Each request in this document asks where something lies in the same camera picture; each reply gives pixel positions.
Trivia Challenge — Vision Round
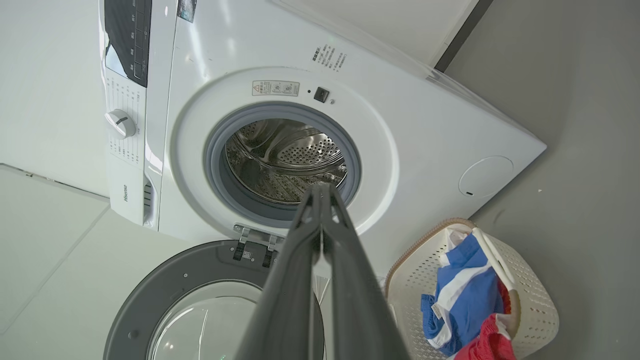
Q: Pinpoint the rectangular warning label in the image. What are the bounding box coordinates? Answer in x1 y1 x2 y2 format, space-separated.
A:
252 80 301 98

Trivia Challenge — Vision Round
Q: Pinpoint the cream perforated laundry basket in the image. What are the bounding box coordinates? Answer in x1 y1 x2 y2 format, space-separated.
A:
384 218 560 360

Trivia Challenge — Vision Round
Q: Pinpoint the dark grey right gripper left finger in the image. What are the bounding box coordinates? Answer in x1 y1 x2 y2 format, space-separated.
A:
234 184 324 360

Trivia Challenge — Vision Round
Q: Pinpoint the white front-load washing machine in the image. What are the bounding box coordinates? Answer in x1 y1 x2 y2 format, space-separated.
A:
98 0 547 281

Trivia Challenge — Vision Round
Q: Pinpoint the red garment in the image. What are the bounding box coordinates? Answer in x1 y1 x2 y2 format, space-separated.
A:
452 280 519 360

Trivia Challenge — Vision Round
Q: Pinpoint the white round program knob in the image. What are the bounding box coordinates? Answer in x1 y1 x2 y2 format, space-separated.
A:
104 109 137 139

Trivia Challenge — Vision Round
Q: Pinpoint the white detergent drawer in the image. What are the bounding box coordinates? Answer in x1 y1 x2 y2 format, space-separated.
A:
107 164 157 227

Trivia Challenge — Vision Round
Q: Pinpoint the metal door hinge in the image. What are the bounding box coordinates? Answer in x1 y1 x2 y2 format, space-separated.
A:
232 224 286 268

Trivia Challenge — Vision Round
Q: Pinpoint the small dark energy sticker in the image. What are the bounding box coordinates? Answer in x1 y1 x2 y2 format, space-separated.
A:
177 0 198 24

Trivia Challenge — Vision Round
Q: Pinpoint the steel perforated washer drum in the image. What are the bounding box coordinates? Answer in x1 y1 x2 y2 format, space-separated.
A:
225 118 348 204

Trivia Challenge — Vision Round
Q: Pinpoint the black control display panel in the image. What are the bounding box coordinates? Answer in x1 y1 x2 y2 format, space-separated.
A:
104 0 152 88

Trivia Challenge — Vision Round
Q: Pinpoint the black round washer door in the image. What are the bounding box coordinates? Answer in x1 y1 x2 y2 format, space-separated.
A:
103 239 327 360

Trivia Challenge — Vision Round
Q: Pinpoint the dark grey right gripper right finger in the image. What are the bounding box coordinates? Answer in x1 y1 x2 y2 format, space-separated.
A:
319 183 412 360

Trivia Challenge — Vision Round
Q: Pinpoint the blue and white garment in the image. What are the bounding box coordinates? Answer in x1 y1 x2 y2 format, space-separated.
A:
421 230 506 357

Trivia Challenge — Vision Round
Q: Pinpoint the round white filter cover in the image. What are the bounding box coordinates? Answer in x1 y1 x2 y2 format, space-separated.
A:
458 155 514 199

